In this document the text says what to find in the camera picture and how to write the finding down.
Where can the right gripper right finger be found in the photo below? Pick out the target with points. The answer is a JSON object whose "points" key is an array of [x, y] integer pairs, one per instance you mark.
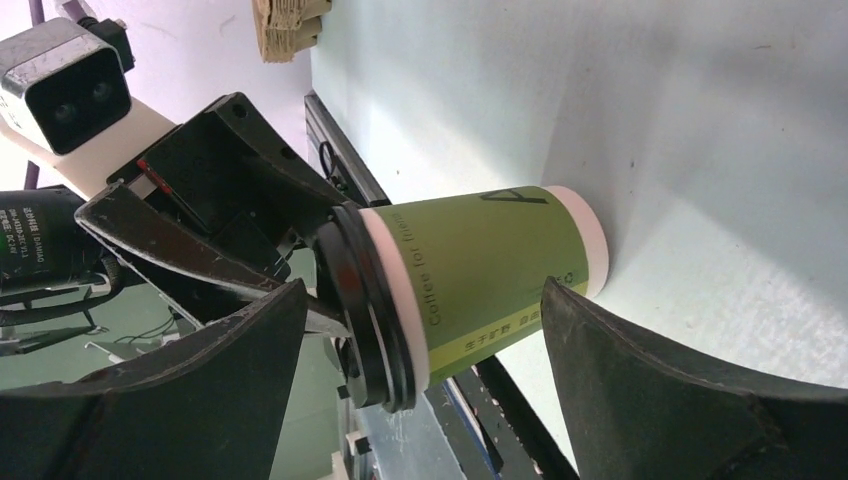
{"points": [[638, 405]]}

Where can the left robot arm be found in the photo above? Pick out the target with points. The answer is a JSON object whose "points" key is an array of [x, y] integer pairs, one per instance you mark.
{"points": [[43, 247]]}

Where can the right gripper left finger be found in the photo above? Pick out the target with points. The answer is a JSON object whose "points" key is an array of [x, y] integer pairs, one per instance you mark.
{"points": [[208, 406]]}

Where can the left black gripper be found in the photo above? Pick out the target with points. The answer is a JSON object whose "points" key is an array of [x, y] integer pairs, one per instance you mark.
{"points": [[229, 177]]}

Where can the green paper coffee cup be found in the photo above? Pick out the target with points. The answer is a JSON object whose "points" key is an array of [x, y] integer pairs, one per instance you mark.
{"points": [[465, 273]]}

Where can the brown cardboard cup carrier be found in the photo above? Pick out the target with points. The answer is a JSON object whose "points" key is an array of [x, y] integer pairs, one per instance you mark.
{"points": [[287, 27]]}

